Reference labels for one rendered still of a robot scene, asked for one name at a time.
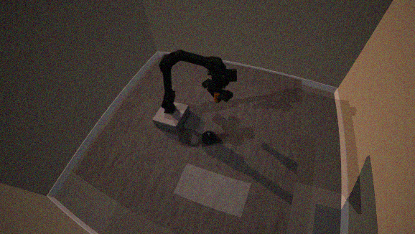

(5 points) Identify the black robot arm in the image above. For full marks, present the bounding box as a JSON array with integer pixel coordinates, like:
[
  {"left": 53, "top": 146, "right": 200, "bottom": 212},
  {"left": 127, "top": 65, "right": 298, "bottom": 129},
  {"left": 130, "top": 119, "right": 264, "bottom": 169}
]
[{"left": 159, "top": 50, "right": 237, "bottom": 114}]

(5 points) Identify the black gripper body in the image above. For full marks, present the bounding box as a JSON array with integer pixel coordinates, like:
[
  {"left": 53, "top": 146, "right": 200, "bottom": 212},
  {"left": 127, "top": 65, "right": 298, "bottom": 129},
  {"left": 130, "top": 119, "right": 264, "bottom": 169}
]
[{"left": 202, "top": 78, "right": 233, "bottom": 102}]

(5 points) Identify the orange knob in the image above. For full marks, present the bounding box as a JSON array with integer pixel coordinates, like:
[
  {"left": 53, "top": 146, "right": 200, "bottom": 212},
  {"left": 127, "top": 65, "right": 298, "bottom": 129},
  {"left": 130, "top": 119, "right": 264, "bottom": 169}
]
[{"left": 214, "top": 92, "right": 220, "bottom": 103}]

